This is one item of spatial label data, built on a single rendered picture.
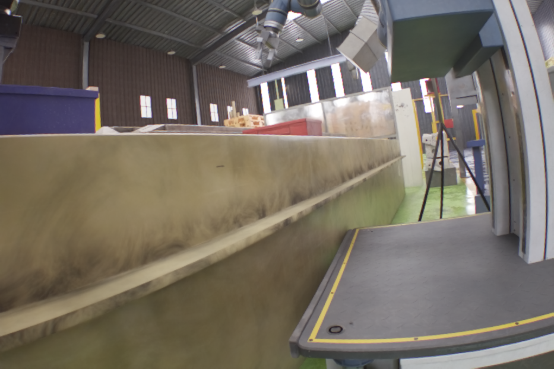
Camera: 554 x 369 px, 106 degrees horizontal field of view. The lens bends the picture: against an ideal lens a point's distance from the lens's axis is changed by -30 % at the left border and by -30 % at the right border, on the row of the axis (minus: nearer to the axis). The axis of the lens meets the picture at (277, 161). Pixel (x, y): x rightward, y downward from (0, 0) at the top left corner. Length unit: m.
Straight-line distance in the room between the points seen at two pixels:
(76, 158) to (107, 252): 0.16
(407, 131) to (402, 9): 4.67
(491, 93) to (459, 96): 4.68
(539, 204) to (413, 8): 0.62
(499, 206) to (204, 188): 1.01
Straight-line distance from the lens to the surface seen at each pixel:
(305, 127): 1.21
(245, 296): 0.79
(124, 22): 15.19
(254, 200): 0.81
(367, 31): 6.43
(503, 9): 0.98
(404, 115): 5.35
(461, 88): 5.98
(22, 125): 0.49
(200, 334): 0.68
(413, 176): 5.35
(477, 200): 2.87
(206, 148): 0.68
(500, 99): 1.21
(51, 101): 0.51
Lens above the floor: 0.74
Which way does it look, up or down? level
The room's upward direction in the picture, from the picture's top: 8 degrees counter-clockwise
